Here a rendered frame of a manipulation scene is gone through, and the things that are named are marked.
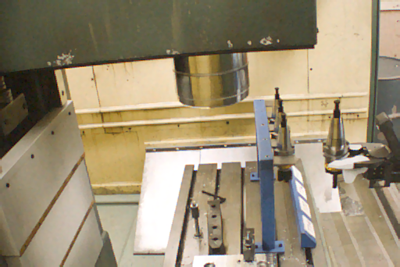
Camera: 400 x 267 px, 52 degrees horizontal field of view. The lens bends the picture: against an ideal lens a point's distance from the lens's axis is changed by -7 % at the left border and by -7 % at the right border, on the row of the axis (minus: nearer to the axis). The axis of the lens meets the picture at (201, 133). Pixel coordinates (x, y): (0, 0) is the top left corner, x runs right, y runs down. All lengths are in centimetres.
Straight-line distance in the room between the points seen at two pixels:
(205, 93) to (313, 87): 121
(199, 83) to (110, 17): 21
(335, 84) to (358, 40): 23
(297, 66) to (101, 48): 130
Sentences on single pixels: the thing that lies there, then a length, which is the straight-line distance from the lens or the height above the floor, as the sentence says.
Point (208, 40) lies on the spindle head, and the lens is 78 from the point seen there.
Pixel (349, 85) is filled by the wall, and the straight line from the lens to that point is 205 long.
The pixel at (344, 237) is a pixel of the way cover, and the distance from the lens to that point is 171.
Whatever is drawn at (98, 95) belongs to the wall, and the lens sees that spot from 211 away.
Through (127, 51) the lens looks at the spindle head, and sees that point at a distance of 80.
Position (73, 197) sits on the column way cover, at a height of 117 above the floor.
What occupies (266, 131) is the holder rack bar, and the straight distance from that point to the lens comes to 136.
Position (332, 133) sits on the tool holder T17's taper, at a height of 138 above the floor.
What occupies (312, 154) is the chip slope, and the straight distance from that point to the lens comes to 208.
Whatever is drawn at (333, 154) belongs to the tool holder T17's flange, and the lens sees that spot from 98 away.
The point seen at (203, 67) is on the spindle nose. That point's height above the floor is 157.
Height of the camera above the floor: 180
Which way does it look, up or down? 24 degrees down
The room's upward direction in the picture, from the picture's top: 6 degrees counter-clockwise
